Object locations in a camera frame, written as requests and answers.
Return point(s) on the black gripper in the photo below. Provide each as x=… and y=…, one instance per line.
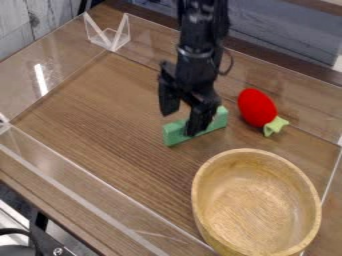
x=186, y=81

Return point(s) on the green foam block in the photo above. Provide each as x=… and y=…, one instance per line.
x=174, y=130

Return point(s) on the light wooden bowl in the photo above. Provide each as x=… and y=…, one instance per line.
x=256, y=204

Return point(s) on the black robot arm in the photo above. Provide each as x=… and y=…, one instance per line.
x=204, y=23

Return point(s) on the red plush strawberry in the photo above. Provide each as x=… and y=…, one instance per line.
x=260, y=112

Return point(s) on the black metal table leg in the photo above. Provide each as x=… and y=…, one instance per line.
x=49, y=246

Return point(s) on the clear acrylic corner bracket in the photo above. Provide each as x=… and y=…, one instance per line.
x=109, y=38

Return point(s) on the clear acrylic tray wall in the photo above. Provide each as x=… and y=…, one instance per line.
x=115, y=225

